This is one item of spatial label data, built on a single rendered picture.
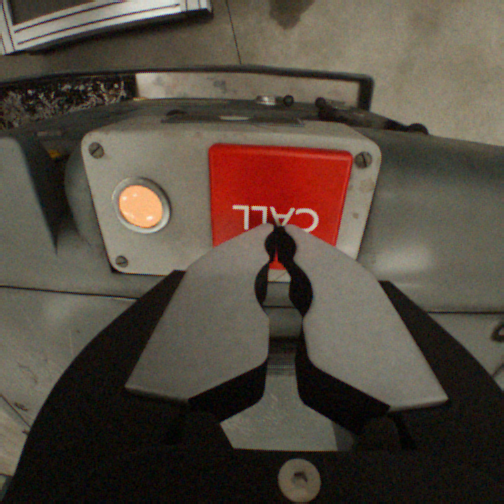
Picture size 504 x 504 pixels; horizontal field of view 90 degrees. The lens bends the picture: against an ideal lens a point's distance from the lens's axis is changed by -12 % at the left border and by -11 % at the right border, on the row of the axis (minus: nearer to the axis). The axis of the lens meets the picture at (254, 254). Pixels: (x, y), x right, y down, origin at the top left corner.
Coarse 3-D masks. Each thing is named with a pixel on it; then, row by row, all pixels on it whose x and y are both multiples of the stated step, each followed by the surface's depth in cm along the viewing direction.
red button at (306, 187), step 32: (224, 160) 11; (256, 160) 11; (288, 160) 11; (320, 160) 11; (352, 160) 11; (224, 192) 12; (256, 192) 12; (288, 192) 12; (320, 192) 12; (224, 224) 13; (256, 224) 13; (320, 224) 13
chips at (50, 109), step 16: (64, 80) 70; (80, 80) 69; (96, 80) 70; (112, 80) 70; (128, 80) 70; (0, 96) 71; (16, 96) 71; (32, 96) 68; (48, 96) 69; (64, 96) 69; (80, 96) 69; (96, 96) 71; (112, 96) 70; (128, 96) 70; (0, 112) 75; (16, 112) 73; (32, 112) 73; (48, 112) 71; (64, 112) 71; (0, 128) 78
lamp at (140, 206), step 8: (128, 192) 13; (136, 192) 13; (144, 192) 13; (152, 192) 13; (120, 200) 13; (128, 200) 13; (136, 200) 13; (144, 200) 13; (152, 200) 13; (128, 208) 13; (136, 208) 13; (144, 208) 13; (152, 208) 13; (160, 208) 13; (128, 216) 13; (136, 216) 13; (144, 216) 13; (152, 216) 13; (160, 216) 13; (136, 224) 14; (144, 224) 14; (152, 224) 14
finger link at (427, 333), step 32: (384, 288) 8; (416, 320) 7; (448, 352) 6; (448, 384) 5; (480, 384) 5; (416, 416) 5; (448, 416) 5; (480, 416) 5; (416, 448) 4; (448, 448) 4; (480, 448) 4
